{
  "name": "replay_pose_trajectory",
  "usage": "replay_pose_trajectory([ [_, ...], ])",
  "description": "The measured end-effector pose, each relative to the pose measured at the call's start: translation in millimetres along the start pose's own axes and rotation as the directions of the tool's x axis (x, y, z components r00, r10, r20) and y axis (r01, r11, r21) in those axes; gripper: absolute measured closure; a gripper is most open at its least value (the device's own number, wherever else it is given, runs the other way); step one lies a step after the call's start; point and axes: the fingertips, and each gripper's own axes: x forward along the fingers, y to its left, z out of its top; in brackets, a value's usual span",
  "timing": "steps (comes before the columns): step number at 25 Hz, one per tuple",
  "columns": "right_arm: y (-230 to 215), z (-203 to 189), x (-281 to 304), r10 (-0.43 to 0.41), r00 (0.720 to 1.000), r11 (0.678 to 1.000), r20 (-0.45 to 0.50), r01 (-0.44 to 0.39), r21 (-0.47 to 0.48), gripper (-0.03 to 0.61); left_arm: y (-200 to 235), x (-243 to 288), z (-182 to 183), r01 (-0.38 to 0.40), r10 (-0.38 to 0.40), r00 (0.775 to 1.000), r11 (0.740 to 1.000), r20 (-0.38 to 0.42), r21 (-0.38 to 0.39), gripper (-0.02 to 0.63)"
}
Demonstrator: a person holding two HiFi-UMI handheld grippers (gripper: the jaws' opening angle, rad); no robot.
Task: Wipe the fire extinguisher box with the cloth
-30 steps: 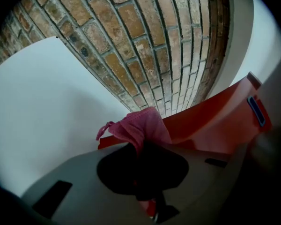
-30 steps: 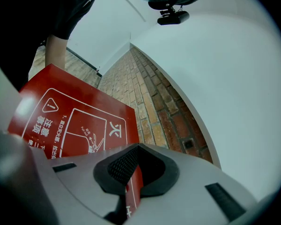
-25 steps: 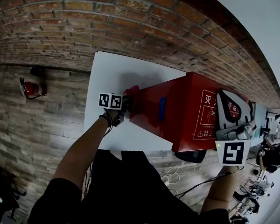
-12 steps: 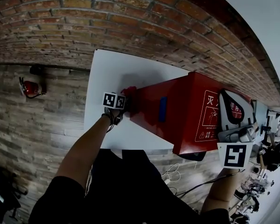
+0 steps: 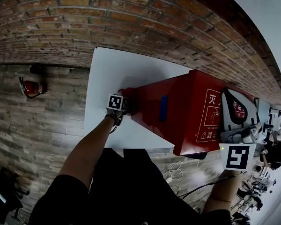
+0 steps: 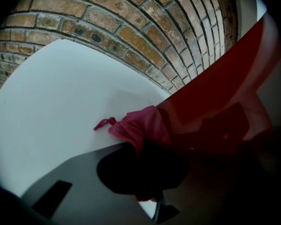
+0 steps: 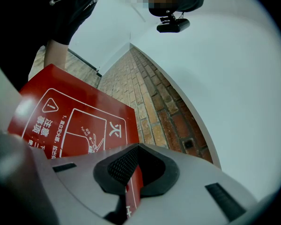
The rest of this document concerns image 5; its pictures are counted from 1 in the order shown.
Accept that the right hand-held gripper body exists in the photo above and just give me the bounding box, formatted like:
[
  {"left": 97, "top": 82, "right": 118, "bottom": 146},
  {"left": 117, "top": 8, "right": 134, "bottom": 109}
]
[{"left": 219, "top": 122, "right": 263, "bottom": 173}]

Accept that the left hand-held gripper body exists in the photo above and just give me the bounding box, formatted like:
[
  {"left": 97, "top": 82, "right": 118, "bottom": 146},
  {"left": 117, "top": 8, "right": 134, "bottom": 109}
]
[{"left": 107, "top": 93, "right": 132, "bottom": 117}]

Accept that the red fire extinguisher box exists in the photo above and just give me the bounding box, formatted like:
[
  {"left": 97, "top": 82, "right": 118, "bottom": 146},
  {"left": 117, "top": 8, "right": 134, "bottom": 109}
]
[{"left": 118, "top": 69, "right": 260, "bottom": 157}]

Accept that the person's left forearm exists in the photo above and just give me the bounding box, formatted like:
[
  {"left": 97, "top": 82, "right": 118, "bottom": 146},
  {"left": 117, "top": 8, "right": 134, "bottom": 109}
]
[{"left": 58, "top": 115, "right": 114, "bottom": 189}]

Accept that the person's right forearm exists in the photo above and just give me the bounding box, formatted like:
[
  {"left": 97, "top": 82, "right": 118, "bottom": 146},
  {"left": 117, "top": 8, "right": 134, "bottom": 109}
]
[{"left": 202, "top": 170, "right": 241, "bottom": 214}]

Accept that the red fire extinguisher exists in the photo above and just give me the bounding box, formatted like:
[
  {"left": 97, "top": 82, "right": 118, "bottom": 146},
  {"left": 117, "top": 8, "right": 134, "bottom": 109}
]
[{"left": 18, "top": 76, "right": 48, "bottom": 99}]

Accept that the light blue desk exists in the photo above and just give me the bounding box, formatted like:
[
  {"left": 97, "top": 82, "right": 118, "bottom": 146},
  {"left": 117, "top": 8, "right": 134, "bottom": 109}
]
[{"left": 256, "top": 97, "right": 272, "bottom": 145}]

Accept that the black left wrist band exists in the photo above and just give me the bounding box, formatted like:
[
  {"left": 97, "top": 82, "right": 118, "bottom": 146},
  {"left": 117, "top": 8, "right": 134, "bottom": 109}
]
[{"left": 104, "top": 113, "right": 119, "bottom": 127}]

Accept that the black desk equipment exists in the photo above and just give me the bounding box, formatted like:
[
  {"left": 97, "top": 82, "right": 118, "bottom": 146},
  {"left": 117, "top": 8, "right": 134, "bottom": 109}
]
[{"left": 268, "top": 106, "right": 281, "bottom": 132}]

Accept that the small black floor object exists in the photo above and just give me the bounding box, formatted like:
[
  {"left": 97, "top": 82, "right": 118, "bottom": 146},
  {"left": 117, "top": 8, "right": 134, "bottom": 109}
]
[{"left": 30, "top": 64, "right": 44, "bottom": 75}]

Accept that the person's dark shirt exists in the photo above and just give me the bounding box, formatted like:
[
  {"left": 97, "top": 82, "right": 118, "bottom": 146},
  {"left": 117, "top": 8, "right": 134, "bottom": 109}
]
[{"left": 29, "top": 148, "right": 232, "bottom": 225}]

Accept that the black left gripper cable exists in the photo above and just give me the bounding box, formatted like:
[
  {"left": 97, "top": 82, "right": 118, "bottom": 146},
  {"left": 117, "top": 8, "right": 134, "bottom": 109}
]
[{"left": 110, "top": 115, "right": 124, "bottom": 135}]

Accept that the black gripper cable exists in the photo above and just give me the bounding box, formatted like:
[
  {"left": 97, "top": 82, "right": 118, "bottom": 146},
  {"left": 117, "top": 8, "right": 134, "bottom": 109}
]
[
  {"left": 177, "top": 170, "right": 247, "bottom": 200},
  {"left": 110, "top": 115, "right": 124, "bottom": 135}
]

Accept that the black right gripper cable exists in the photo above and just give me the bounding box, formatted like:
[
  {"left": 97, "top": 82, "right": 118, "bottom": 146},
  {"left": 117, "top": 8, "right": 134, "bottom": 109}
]
[{"left": 177, "top": 170, "right": 247, "bottom": 200}]

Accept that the white floor cable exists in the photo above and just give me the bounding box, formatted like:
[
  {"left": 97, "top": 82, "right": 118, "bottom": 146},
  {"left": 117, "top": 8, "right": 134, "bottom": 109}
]
[{"left": 163, "top": 160, "right": 184, "bottom": 185}]

